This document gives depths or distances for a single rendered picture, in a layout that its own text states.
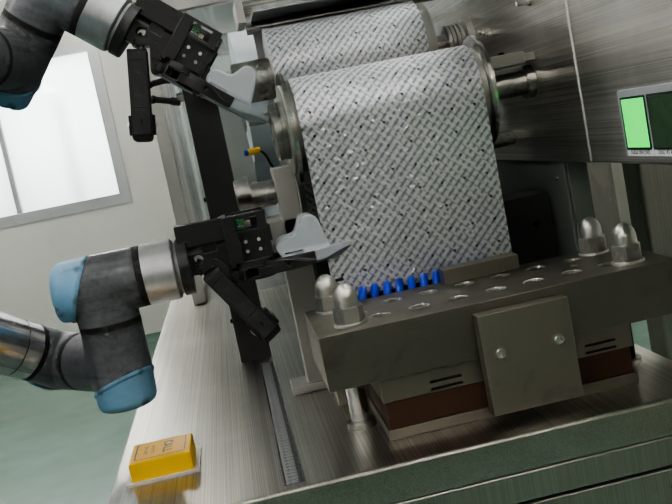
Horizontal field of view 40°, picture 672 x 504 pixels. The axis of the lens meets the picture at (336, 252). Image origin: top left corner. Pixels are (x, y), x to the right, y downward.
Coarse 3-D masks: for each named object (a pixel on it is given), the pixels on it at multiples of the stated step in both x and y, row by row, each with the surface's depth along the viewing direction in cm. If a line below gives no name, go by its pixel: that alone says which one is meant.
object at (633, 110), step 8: (624, 104) 95; (632, 104) 94; (640, 104) 92; (624, 112) 96; (632, 112) 94; (640, 112) 92; (624, 120) 96; (632, 120) 94; (640, 120) 93; (632, 128) 95; (640, 128) 93; (632, 136) 95; (640, 136) 93; (648, 136) 92; (632, 144) 95; (640, 144) 94; (648, 144) 92
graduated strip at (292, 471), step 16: (272, 368) 142; (272, 384) 132; (272, 400) 124; (272, 416) 117; (288, 416) 116; (288, 432) 109; (288, 448) 104; (288, 464) 98; (288, 480) 94; (304, 480) 93
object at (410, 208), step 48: (432, 144) 116; (480, 144) 116; (336, 192) 115; (384, 192) 115; (432, 192) 116; (480, 192) 117; (336, 240) 115; (384, 240) 116; (432, 240) 117; (480, 240) 118
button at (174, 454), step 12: (144, 444) 108; (156, 444) 107; (168, 444) 106; (180, 444) 105; (192, 444) 106; (132, 456) 104; (144, 456) 103; (156, 456) 102; (168, 456) 102; (180, 456) 102; (192, 456) 103; (132, 468) 102; (144, 468) 102; (156, 468) 102; (168, 468) 102; (180, 468) 102; (192, 468) 103; (132, 480) 102
